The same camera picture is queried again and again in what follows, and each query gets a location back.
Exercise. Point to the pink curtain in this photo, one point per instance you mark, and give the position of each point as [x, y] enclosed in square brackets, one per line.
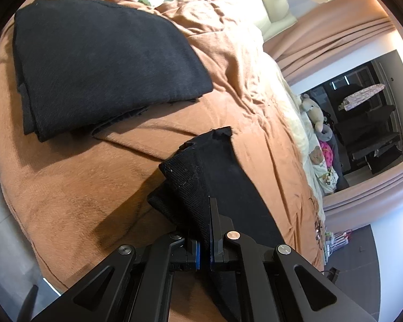
[322, 40]
[372, 194]

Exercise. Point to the orange blanket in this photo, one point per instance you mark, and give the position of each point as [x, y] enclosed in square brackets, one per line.
[87, 181]

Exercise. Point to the cream padded headboard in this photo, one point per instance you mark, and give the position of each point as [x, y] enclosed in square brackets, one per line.
[275, 6]

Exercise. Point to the grey plush toy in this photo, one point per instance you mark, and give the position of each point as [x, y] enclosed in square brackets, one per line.
[325, 133]

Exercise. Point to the dark hanging coat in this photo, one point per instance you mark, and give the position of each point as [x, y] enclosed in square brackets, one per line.
[372, 152]

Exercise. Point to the bear print pillow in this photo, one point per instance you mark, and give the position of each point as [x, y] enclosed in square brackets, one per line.
[317, 157]

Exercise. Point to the black pants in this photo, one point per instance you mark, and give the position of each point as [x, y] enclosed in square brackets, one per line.
[201, 181]
[104, 67]

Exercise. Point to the cream bed sheet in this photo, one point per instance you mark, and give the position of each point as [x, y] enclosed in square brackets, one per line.
[297, 136]

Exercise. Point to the striped paper bag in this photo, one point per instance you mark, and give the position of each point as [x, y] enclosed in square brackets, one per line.
[342, 238]

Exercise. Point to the beige teddy plush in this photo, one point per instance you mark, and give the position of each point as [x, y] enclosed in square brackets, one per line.
[312, 110]

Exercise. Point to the floral hanging garment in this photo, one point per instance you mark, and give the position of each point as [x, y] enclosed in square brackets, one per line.
[362, 95]

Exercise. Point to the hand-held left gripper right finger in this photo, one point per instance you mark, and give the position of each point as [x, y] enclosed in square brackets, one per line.
[211, 238]

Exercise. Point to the folded black pants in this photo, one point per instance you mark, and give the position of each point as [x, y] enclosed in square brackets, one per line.
[104, 67]

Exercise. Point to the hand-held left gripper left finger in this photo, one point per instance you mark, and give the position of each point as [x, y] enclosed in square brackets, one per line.
[197, 255]

